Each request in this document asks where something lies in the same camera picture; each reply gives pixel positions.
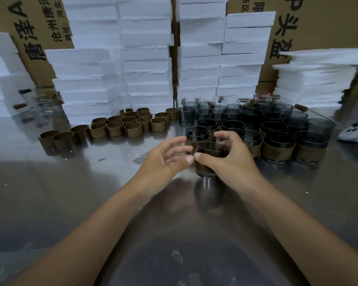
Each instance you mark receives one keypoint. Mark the person's right hand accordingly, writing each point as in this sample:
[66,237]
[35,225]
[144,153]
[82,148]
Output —
[238,169]

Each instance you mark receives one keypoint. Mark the person's left hand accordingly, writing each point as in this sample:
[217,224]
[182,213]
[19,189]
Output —
[155,169]

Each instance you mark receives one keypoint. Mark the smoky transparent plastic cup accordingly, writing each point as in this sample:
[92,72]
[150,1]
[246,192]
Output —
[232,125]
[274,126]
[310,138]
[252,137]
[210,147]
[207,123]
[279,139]
[197,132]

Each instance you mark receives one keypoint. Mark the group of brown sleeve rings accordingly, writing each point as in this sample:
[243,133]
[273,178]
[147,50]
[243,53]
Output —
[132,129]

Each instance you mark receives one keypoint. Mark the cluster of transparent plastic cups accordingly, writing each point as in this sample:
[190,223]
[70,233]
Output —
[186,116]

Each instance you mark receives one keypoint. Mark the bunch of clear plastic cups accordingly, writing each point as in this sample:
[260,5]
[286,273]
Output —
[46,105]

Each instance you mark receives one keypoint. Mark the person's right forearm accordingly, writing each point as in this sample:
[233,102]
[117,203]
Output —
[304,241]

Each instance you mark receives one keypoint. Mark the person's left forearm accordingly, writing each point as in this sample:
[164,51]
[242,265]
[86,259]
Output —
[77,241]

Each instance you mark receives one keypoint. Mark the tall stack white foam blocks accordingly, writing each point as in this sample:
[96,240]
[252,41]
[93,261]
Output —
[137,62]

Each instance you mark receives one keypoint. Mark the stepped stack white foam blocks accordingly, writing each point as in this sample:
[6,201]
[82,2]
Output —
[200,62]

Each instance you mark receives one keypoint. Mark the stack of thin foam sheets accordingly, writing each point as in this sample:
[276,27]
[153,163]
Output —
[313,80]

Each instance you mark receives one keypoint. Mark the brown cork stick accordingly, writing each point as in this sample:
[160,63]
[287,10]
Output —
[19,106]
[24,91]

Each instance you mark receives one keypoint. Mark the large printed cardboard box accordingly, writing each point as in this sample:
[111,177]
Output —
[328,20]

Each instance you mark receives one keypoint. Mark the stack of white foam blocks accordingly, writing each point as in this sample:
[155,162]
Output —
[1,77]

